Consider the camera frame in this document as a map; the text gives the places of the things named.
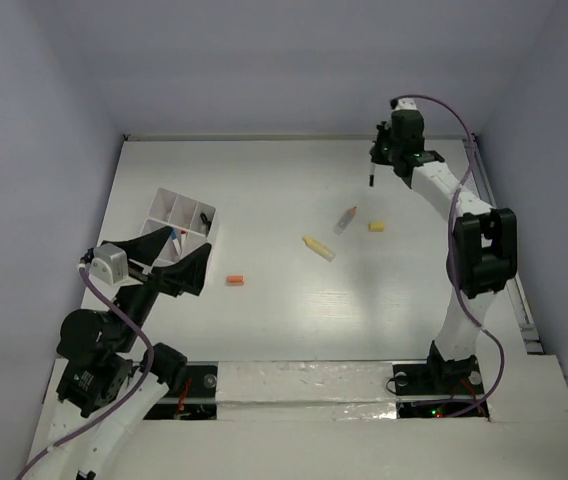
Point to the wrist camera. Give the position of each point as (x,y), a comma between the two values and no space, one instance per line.
(107,263)
(403,104)

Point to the black scissors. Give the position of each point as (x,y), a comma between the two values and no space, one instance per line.
(206,224)

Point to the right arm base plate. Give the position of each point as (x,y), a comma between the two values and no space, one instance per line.
(418,396)

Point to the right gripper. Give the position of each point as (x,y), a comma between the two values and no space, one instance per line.
(384,130)

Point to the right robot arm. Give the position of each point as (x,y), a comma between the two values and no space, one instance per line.
(482,252)

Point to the yellow eraser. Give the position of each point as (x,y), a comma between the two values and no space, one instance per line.
(376,227)

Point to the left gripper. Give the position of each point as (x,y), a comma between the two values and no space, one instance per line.
(188,272)

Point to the orange eraser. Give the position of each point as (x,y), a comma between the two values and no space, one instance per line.
(235,280)

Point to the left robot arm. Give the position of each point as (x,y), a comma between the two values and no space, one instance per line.
(114,376)

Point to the yellow glue tube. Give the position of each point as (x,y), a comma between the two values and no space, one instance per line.
(318,248)

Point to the white divided organizer tray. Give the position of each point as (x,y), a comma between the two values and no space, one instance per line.
(169,208)

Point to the aluminium rail right side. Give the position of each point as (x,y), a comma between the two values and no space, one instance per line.
(500,237)

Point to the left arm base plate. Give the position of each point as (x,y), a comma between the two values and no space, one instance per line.
(194,400)

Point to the grey pencil shaped case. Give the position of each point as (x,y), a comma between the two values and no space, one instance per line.
(344,220)

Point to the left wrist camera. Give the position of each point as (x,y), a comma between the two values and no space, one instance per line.
(107,263)

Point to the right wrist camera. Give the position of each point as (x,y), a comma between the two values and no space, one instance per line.
(403,104)

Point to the black capped white pen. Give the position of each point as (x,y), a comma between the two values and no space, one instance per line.
(372,171)

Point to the blue capped white marker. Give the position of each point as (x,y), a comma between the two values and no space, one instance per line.
(176,239)

